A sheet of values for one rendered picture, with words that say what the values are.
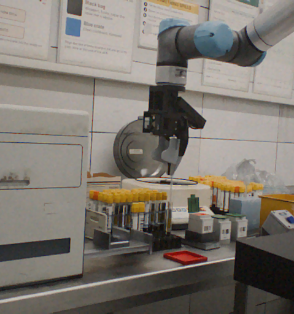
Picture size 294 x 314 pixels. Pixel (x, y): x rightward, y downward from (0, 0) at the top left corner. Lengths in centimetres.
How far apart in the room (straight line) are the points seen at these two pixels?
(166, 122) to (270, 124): 125
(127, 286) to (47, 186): 24
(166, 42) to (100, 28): 56
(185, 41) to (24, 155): 46
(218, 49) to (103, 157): 74
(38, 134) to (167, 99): 40
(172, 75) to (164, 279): 46
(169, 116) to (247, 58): 22
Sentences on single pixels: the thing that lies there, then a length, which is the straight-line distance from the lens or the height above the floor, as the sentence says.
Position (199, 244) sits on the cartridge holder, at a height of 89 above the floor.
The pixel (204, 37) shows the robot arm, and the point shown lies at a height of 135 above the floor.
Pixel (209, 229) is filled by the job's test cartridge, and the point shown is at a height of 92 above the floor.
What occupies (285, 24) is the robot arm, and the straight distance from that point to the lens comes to 108.
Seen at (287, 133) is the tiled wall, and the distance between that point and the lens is 240.
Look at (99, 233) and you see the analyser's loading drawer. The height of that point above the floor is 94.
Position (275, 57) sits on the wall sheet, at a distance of 229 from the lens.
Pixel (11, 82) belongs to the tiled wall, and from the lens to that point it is 148.
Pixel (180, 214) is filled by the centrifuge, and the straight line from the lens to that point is 136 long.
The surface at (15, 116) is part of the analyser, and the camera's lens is 78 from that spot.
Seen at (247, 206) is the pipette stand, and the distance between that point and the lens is 134.
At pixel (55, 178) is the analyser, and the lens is 82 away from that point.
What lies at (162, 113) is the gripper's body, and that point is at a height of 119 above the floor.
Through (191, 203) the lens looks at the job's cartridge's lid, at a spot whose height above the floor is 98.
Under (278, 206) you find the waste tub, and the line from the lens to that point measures 143.
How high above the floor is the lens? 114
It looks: 3 degrees down
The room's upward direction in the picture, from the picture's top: 3 degrees clockwise
